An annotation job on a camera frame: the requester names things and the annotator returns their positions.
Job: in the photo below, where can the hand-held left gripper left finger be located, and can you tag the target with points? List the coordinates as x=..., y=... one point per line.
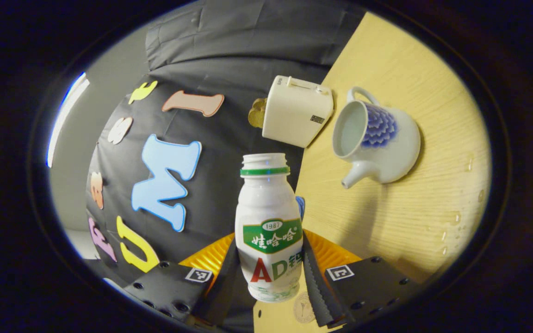
x=225, y=291

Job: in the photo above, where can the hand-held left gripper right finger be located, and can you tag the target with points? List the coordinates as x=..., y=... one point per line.
x=315, y=291

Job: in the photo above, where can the round beige coaster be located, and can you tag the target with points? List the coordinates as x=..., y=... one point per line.
x=304, y=309

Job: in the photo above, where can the white water bottle green label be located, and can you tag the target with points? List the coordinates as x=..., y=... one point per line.
x=266, y=203

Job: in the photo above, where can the white blue-patterned teacup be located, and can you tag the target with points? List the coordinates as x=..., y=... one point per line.
x=387, y=148

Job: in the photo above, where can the blue folded cloth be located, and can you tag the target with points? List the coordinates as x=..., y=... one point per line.
x=300, y=208

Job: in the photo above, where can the white toaster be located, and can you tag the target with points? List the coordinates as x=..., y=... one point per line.
x=294, y=115

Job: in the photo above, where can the brown toast slice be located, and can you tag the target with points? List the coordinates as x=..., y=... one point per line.
x=257, y=113

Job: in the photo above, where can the black backdrop cloth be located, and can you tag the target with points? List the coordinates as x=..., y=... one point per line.
x=229, y=51

